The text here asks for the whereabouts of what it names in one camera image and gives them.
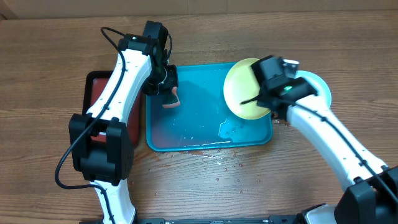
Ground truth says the green and pink sponge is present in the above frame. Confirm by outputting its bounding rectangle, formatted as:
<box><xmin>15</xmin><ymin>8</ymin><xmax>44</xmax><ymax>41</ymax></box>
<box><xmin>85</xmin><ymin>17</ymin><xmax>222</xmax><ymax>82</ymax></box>
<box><xmin>162</xmin><ymin>86</ymin><xmax>180</xmax><ymax>109</ymax></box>

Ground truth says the yellow-green plate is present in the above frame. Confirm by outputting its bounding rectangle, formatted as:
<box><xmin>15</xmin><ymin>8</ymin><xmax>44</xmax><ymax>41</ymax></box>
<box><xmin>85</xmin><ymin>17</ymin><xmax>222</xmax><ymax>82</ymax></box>
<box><xmin>223</xmin><ymin>58</ymin><xmax>271</xmax><ymax>119</ymax></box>

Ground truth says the light blue plate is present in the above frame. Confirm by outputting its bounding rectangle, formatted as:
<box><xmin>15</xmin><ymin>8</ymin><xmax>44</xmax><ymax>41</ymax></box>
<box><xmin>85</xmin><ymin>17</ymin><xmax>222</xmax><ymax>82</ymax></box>
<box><xmin>295</xmin><ymin>70</ymin><xmax>332</xmax><ymax>107</ymax></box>

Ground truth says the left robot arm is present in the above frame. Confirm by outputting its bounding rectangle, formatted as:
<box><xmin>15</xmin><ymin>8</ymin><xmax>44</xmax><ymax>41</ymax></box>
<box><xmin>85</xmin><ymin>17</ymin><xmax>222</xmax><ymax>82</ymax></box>
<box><xmin>55</xmin><ymin>34</ymin><xmax>180</xmax><ymax>223</ymax></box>

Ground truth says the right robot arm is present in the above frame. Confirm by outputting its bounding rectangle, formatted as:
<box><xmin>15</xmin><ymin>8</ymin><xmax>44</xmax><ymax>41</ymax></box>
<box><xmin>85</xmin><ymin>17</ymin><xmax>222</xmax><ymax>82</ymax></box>
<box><xmin>257</xmin><ymin>77</ymin><xmax>397</xmax><ymax>224</ymax></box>

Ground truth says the teal plastic tray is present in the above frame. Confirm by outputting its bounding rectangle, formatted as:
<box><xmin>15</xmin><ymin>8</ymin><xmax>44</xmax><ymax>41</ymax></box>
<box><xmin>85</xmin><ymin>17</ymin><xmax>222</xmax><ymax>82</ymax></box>
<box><xmin>146</xmin><ymin>62</ymin><xmax>273</xmax><ymax>152</ymax></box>

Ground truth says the black tray with red water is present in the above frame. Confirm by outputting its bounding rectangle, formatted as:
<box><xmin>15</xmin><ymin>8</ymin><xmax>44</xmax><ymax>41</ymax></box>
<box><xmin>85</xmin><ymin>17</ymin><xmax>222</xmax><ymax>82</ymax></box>
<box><xmin>82</xmin><ymin>70</ymin><xmax>141</xmax><ymax>146</ymax></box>

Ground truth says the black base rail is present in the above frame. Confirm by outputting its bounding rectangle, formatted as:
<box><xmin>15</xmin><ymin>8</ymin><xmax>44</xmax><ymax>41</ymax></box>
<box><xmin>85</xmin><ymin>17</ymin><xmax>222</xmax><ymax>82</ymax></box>
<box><xmin>133</xmin><ymin>215</ymin><xmax>306</xmax><ymax>224</ymax></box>

